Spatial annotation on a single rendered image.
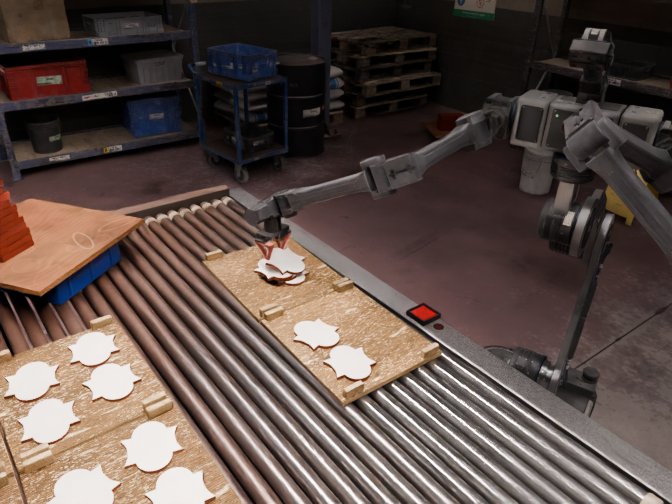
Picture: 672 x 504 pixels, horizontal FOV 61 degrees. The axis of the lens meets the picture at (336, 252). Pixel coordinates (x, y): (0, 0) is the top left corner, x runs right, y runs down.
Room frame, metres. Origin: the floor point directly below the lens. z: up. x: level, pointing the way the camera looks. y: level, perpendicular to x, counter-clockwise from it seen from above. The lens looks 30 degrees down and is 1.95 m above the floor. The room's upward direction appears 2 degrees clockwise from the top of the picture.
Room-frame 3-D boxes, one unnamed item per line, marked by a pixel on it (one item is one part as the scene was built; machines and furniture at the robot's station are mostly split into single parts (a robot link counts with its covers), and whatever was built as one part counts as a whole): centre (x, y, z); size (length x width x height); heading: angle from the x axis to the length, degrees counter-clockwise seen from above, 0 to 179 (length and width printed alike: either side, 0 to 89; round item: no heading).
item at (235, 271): (1.63, 0.21, 0.93); 0.41 x 0.35 x 0.02; 36
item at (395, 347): (1.30, -0.04, 0.93); 0.41 x 0.35 x 0.02; 37
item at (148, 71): (5.61, 1.82, 0.76); 0.50 x 0.36 x 0.24; 134
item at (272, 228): (1.65, 0.21, 1.11); 0.10 x 0.07 x 0.07; 149
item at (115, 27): (5.47, 2.00, 1.16); 0.60 x 0.40 x 0.15; 130
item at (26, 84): (5.03, 2.61, 0.78); 0.66 x 0.45 x 0.28; 128
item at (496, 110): (1.74, -0.47, 1.45); 0.09 x 0.08 x 0.12; 58
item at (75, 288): (1.61, 0.94, 0.97); 0.31 x 0.31 x 0.10; 73
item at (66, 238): (1.64, 1.00, 1.03); 0.50 x 0.50 x 0.02; 73
